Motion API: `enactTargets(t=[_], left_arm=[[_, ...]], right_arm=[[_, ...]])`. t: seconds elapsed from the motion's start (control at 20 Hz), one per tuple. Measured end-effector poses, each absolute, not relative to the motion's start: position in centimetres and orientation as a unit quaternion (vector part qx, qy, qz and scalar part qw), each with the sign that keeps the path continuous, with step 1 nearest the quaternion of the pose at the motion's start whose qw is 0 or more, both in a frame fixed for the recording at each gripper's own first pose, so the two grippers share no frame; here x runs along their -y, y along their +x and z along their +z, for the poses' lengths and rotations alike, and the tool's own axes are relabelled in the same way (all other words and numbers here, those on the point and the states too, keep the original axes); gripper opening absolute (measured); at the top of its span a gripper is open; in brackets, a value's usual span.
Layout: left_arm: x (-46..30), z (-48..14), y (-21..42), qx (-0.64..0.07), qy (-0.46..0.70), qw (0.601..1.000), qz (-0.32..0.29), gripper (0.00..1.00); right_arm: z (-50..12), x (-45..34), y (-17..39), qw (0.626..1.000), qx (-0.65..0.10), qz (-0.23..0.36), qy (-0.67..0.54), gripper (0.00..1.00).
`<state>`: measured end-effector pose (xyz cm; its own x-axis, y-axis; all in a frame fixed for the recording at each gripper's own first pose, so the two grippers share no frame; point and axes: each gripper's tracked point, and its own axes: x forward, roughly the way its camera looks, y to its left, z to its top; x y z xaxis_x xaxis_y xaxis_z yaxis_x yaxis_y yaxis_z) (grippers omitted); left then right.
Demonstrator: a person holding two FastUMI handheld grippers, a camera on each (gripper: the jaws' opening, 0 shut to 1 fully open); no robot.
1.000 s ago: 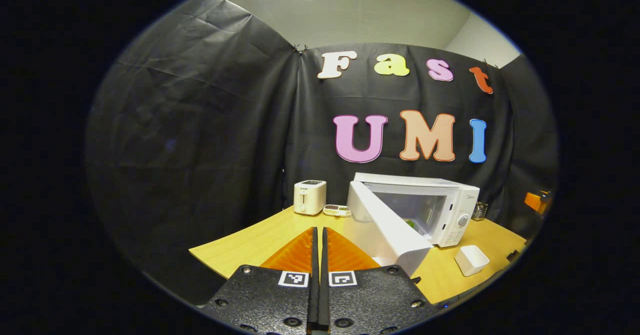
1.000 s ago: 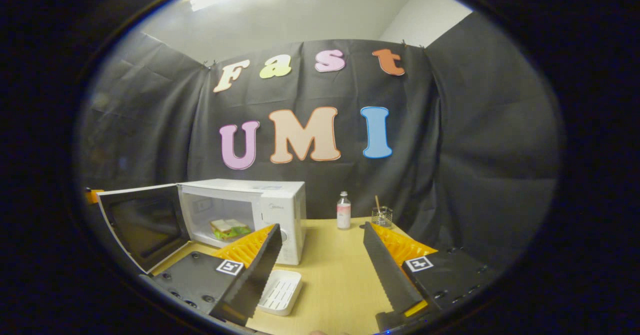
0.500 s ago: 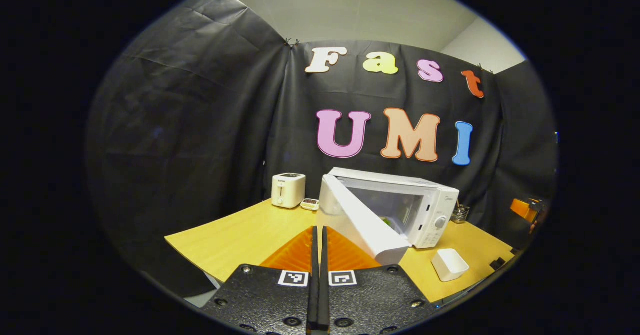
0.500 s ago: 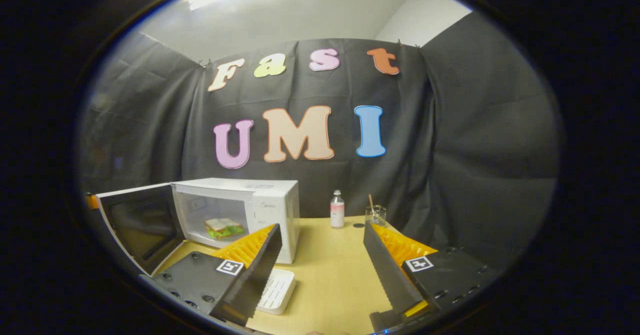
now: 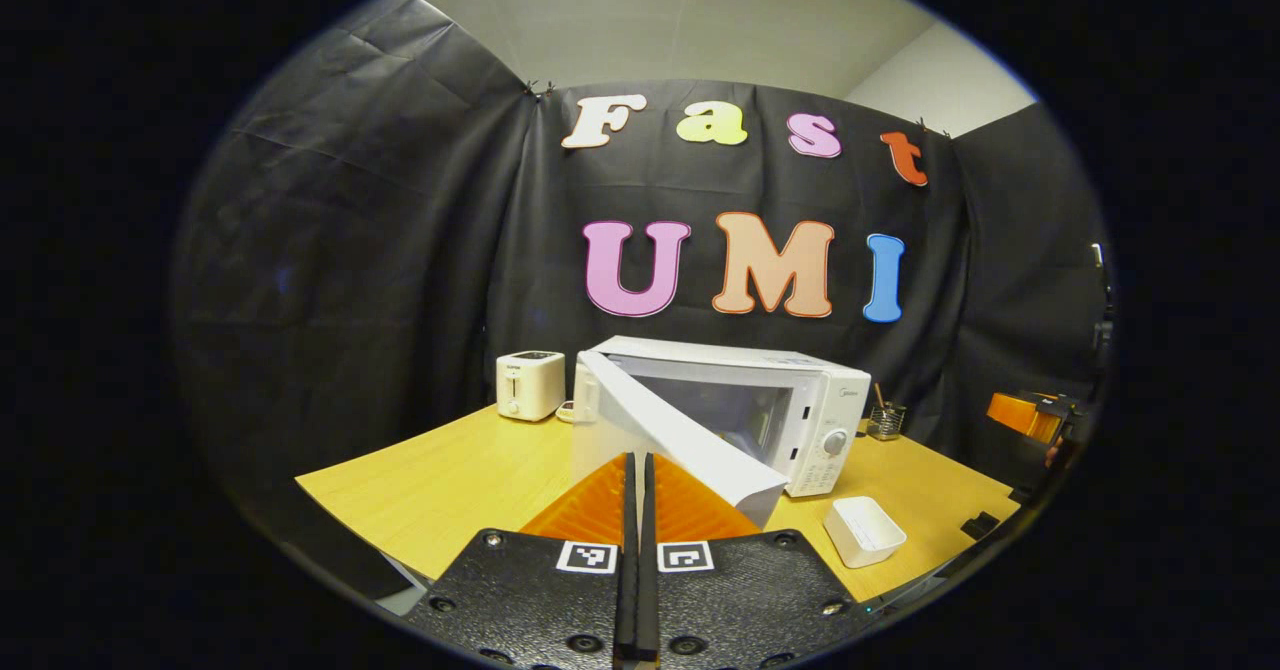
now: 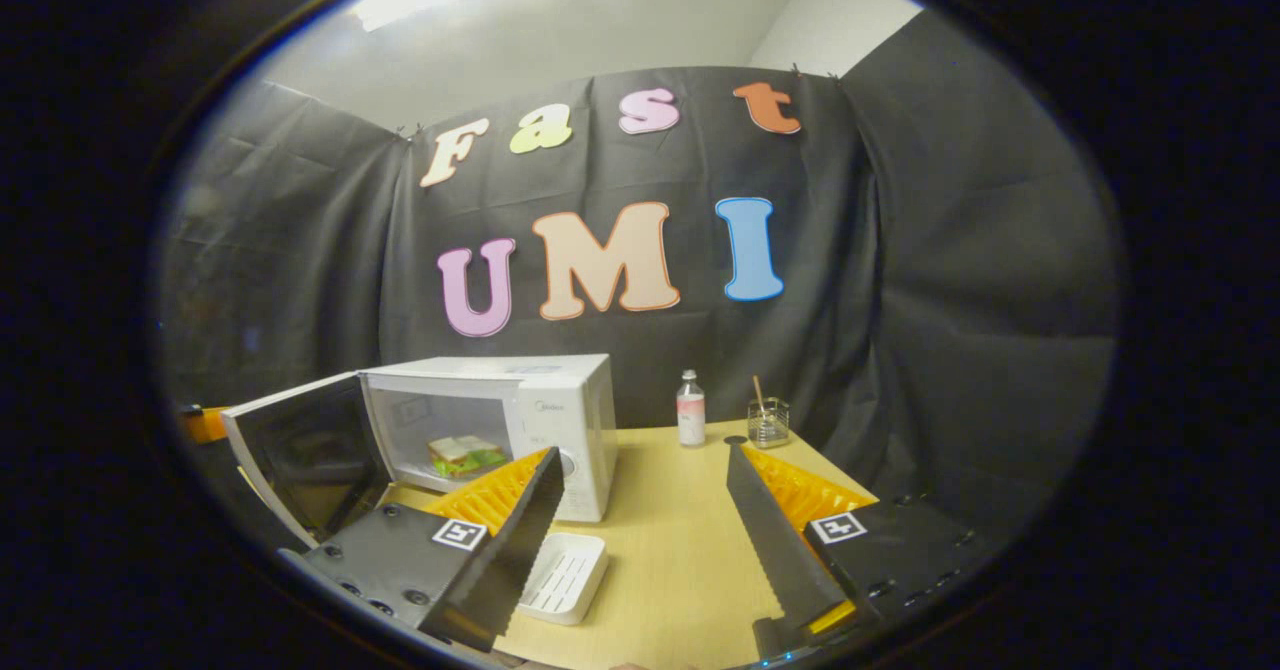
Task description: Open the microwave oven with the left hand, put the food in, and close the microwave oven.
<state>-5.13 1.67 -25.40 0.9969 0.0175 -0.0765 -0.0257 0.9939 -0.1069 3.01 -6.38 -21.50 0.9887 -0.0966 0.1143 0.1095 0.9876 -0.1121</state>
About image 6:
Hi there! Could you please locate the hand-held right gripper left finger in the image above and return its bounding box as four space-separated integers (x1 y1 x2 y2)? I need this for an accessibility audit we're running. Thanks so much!
278 447 566 653

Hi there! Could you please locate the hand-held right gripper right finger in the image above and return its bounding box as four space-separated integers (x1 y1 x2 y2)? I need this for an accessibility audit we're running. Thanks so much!
725 442 986 663

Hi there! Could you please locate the lettuce sandwich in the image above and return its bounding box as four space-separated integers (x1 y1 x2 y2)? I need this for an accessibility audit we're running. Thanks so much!
429 436 509 479

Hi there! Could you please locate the white microwave oven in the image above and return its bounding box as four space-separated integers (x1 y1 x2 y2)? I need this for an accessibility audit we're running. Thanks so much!
221 354 618 549

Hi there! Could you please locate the white plastic tray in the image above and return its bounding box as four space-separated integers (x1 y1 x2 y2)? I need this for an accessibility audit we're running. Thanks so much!
517 533 609 626

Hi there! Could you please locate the small clear glass cup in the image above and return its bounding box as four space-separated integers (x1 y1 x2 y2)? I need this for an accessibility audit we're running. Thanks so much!
747 398 791 449

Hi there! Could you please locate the small clear bottle pink label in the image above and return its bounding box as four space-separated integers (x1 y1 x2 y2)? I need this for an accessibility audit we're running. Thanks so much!
677 370 707 448

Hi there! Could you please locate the black backdrop cloth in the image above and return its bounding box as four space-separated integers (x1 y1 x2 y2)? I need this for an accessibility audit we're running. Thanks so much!
160 10 1119 551

